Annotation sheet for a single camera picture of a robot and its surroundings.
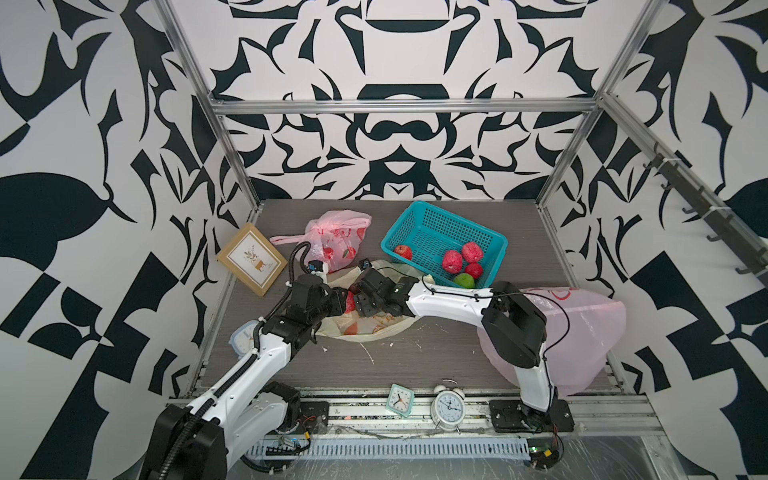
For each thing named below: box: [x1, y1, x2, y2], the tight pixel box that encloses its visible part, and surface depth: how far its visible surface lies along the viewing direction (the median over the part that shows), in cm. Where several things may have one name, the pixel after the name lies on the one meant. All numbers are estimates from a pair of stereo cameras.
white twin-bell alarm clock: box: [430, 378, 466, 434], surface depth 74 cm
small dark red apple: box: [465, 262, 483, 279], surface depth 98 cm
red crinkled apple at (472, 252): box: [462, 242, 484, 263], surface depth 102 cm
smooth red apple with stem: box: [394, 244, 413, 261], surface depth 101 cm
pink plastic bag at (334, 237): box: [270, 210, 372, 274], surface depth 98 cm
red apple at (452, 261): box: [442, 250, 463, 274], surface depth 98 cm
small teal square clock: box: [386, 383, 415, 418], surface depth 77 cm
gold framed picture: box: [216, 222, 289, 297], surface depth 94 cm
